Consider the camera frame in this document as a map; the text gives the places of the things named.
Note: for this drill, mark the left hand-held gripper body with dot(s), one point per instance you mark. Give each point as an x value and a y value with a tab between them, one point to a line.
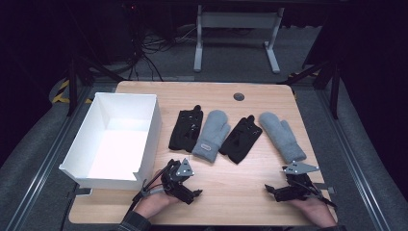
175	184

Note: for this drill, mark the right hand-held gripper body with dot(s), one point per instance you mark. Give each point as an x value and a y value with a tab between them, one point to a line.
296	187

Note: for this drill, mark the black glove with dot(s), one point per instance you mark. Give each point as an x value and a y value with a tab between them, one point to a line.
184	133
240	141

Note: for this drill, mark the white box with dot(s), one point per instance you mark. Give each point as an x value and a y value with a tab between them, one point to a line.
118	150

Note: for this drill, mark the person's left hand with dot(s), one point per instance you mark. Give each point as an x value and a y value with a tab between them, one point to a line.
154	203

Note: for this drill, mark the person's right hand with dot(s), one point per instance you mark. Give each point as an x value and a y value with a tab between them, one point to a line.
316	210

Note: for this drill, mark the grey mitten with label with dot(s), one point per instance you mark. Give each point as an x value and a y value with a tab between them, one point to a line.
213	133

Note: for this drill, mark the grey round table grommet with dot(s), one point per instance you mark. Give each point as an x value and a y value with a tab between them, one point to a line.
239	96

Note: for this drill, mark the black metal stand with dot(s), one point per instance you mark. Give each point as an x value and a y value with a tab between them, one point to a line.
335	89
73	83

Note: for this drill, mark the grey metal floor rail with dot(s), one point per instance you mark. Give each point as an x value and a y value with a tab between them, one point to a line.
48	160
352	166

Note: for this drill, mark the white metal desk frame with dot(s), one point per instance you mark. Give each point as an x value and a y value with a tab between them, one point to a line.
198	48

